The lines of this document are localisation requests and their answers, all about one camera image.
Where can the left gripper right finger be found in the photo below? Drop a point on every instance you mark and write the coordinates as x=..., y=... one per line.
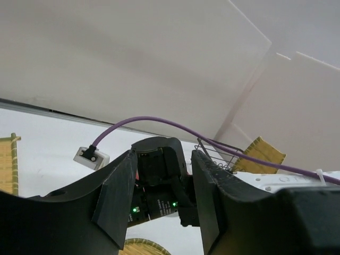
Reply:
x=237, y=218

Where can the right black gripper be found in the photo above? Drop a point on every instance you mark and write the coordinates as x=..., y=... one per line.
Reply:
x=163, y=185

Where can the round bamboo plate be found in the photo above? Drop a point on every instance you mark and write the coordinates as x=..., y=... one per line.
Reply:
x=138, y=246

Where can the curved bamboo scoop plate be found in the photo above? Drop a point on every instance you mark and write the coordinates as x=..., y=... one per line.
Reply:
x=262, y=150

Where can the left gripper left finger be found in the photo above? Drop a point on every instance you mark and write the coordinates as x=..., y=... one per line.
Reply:
x=89, y=216

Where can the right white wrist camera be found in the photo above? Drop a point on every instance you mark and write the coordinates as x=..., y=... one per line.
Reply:
x=91, y=158

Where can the square bamboo tray plate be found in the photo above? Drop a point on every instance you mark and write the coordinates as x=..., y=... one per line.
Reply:
x=9, y=177

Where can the black wire dish rack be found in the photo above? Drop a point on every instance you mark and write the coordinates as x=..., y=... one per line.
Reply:
x=221, y=158

